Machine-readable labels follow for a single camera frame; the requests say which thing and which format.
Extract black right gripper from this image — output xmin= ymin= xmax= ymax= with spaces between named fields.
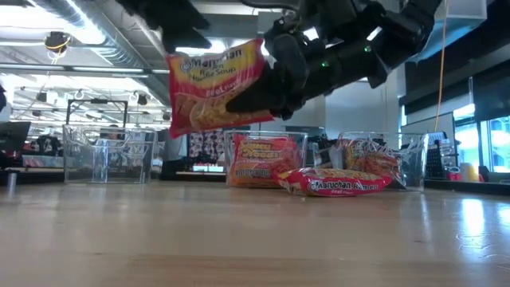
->
xmin=226 ymin=27 xmax=347 ymax=120

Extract black computer monitor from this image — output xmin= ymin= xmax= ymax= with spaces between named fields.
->
xmin=0 ymin=121 xmax=32 ymax=152

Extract black background rig frame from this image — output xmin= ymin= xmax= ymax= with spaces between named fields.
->
xmin=65 ymin=98 xmax=129 ymax=127

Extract yellow extension cord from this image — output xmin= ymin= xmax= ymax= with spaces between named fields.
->
xmin=433 ymin=0 xmax=449 ymax=132

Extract black wire rack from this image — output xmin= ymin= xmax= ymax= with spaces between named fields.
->
xmin=426 ymin=139 xmax=457 ymax=180

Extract person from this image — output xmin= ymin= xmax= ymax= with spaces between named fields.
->
xmin=97 ymin=124 xmax=128 ymax=176

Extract red Maruchan beef ramen pack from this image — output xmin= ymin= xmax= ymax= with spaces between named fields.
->
xmin=277 ymin=167 xmax=394 ymax=198
xmin=165 ymin=37 xmax=276 ymax=140

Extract translucent overhead box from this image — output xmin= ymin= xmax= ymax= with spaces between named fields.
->
xmin=414 ymin=0 xmax=488 ymax=61

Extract black aluminium table frame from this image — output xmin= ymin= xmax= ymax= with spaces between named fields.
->
xmin=0 ymin=169 xmax=510 ymax=197

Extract black Saucy Noods noodle pack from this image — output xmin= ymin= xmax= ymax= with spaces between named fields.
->
xmin=344 ymin=138 xmax=403 ymax=188

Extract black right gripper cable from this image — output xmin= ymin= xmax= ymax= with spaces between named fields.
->
xmin=238 ymin=0 xmax=304 ymax=12

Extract yellow plastic container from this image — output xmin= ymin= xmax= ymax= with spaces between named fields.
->
xmin=460 ymin=162 xmax=481 ymax=183

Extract black ceiling camera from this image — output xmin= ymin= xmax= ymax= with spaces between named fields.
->
xmin=43 ymin=30 xmax=72 ymax=55

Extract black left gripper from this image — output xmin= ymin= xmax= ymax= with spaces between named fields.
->
xmin=115 ymin=0 xmax=213 ymax=53

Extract orange Saucy Noods noodle pack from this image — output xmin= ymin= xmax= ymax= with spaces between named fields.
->
xmin=227 ymin=134 xmax=304 ymax=188

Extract background product shelf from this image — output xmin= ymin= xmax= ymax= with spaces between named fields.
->
xmin=175 ymin=129 xmax=226 ymax=176

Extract grey metal post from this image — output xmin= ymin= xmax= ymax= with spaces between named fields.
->
xmin=6 ymin=171 xmax=18 ymax=196

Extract clear plastic bin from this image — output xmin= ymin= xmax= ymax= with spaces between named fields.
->
xmin=62 ymin=124 xmax=157 ymax=185
xmin=336 ymin=131 xmax=430 ymax=191
xmin=223 ymin=130 xmax=310 ymax=188

